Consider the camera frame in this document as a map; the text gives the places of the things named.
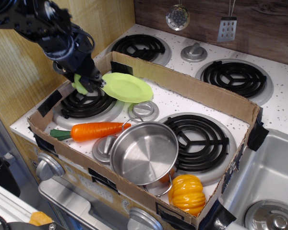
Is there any black cable loop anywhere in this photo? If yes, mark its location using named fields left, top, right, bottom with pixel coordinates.
left=0, top=212, right=10, bottom=230

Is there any front right black burner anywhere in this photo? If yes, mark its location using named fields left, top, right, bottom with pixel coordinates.
left=159, top=113, right=237, bottom=186

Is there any orange toy carrot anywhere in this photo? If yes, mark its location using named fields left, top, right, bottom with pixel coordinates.
left=50, top=122, right=132, bottom=142

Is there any silver oven knob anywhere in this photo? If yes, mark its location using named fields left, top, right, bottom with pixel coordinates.
left=36, top=153, right=65, bottom=181
left=127, top=207, right=163, bottom=230

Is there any orange object bottom left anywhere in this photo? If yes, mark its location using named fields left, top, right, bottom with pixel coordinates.
left=28, top=211, right=53, bottom=226

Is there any hanging silver skimmer ladle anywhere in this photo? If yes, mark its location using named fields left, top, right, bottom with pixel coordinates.
left=166, top=0, right=191, bottom=31

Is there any silver stovetop knob back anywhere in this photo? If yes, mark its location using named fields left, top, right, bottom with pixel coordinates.
left=180, top=43, right=208, bottom=63

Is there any silver stovetop knob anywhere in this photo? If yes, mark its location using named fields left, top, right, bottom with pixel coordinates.
left=180, top=43, right=208, bottom=63
left=92, top=135, right=117, bottom=165
left=128, top=101, right=159, bottom=123

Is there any small orange toy under pan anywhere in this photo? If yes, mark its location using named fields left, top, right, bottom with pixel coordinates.
left=158, top=169, right=175, bottom=183

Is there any silver oven door handle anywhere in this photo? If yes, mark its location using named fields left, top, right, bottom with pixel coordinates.
left=39, top=179, right=115, bottom=230

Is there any silver sink basin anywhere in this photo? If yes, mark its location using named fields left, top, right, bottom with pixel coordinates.
left=221, top=129, right=288, bottom=230

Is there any back left black burner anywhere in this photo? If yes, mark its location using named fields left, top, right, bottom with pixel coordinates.
left=107, top=34, right=171, bottom=66

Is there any silver stovetop knob front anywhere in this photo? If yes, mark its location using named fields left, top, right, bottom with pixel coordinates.
left=92, top=135, right=117, bottom=165

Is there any hanging silver slotted spatula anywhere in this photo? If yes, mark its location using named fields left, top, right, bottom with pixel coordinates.
left=217, top=0, right=237, bottom=43

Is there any brown cardboard fence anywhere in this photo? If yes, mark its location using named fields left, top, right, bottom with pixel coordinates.
left=28, top=52, right=262, bottom=230

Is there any silver stovetop knob middle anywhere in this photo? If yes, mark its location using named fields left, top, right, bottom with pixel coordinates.
left=128, top=101, right=159, bottom=123

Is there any black device left edge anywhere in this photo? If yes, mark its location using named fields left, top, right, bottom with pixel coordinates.
left=0, top=157, right=21, bottom=197

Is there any silver sink drain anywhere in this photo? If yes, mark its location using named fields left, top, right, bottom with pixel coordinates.
left=243, top=200, right=288, bottom=230

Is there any green toy broccoli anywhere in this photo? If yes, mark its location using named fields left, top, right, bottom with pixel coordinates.
left=72, top=74, right=88, bottom=95

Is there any silver oven knob left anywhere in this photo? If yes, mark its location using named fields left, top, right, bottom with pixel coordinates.
left=36, top=153, right=65, bottom=181

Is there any light green plastic plate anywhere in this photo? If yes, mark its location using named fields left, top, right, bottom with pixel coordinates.
left=102, top=72, right=154, bottom=103

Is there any back right black burner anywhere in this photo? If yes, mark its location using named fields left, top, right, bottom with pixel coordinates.
left=195, top=58, right=274, bottom=105

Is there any stainless steel pan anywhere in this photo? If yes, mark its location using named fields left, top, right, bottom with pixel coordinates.
left=110, top=121, right=179, bottom=197

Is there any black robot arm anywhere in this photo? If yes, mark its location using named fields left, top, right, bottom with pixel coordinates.
left=0, top=0, right=106, bottom=94

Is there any orange toy pumpkin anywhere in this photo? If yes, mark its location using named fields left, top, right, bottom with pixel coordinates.
left=168, top=174, right=206, bottom=216

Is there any silver oven knob right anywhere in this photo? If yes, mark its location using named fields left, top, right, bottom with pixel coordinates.
left=127, top=207, right=163, bottom=230

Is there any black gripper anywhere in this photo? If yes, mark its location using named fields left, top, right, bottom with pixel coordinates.
left=53, top=51, right=106, bottom=93

